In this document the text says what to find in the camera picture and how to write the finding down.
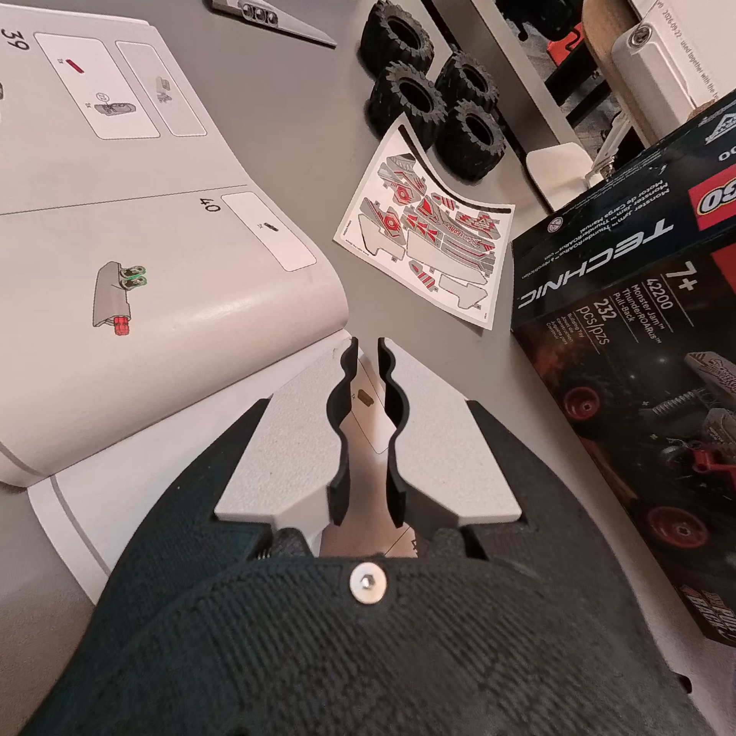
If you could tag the toy sticker sheet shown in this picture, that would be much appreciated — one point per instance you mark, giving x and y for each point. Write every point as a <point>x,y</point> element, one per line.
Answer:
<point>425,253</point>

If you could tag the white device box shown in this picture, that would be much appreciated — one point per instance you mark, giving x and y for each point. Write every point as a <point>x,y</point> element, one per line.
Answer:
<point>661,75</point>

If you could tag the round wooden board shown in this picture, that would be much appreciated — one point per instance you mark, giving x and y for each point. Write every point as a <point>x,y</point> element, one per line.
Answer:
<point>604,52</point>

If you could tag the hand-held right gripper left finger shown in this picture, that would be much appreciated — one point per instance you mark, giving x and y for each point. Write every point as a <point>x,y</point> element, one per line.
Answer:
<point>282,454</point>

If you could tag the black toy tyre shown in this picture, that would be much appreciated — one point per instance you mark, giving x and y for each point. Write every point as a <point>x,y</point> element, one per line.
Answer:
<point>379,34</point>
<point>391,109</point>
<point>483,66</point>
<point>489,155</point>

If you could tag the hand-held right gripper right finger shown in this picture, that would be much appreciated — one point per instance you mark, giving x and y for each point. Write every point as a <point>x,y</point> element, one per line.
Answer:
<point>454,454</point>

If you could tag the adjacent white table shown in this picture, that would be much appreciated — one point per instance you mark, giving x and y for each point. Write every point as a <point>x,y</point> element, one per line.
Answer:
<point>517,57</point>

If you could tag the black toy set box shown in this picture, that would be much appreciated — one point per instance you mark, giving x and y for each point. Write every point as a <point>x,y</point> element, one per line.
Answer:
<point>604,322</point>

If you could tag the grey wedge toy panel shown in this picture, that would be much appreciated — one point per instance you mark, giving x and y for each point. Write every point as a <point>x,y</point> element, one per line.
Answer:
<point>287,23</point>

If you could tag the white instruction booklet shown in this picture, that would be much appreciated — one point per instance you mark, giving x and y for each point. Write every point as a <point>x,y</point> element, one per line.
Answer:
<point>172,356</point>

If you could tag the white chair seat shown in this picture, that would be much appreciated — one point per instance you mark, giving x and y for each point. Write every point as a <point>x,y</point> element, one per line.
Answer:
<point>558,172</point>

